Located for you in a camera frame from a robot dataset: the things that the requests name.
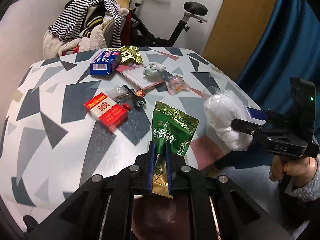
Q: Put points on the brown trash bin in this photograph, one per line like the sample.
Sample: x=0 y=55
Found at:
x=158 y=217

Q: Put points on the small red snack wrapper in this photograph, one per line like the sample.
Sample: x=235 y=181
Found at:
x=140 y=93

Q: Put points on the black exercise bike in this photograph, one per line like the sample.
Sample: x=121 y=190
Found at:
x=153 y=24

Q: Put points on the gold foil wrapper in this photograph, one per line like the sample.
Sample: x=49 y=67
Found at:
x=129 y=54

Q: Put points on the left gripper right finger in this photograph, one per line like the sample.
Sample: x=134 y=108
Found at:
x=168 y=154

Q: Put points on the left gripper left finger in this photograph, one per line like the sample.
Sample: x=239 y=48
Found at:
x=151 y=153

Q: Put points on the striped shirt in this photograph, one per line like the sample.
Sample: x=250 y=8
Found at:
x=68 y=24

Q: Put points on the geometric patterned tablecloth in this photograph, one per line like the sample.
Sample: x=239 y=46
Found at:
x=64 y=124

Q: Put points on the white plastic bag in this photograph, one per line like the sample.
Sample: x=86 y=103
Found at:
x=221 y=109

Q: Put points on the red lighter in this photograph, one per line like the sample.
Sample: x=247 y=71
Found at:
x=126 y=106

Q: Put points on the cream fleece clothes pile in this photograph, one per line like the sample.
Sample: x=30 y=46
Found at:
x=100 y=36

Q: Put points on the green snack bag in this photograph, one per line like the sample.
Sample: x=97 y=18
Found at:
x=169 y=125

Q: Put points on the black plastic fork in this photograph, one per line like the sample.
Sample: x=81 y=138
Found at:
x=137 y=101

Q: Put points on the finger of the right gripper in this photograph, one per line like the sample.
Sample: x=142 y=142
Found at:
x=246 y=127
x=258 y=114

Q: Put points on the red cigarette box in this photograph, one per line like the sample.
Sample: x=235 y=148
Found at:
x=105 y=110

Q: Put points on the person's right hand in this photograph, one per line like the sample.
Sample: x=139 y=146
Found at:
x=302 y=170

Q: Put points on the blue cardboard box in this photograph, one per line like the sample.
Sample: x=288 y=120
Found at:
x=105 y=63

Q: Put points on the white tissue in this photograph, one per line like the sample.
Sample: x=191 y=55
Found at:
x=154 y=69

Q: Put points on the blue curtain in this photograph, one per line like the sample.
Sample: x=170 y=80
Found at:
x=289 y=47

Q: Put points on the clear wrapper orange bits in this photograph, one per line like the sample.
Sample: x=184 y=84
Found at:
x=176 y=84

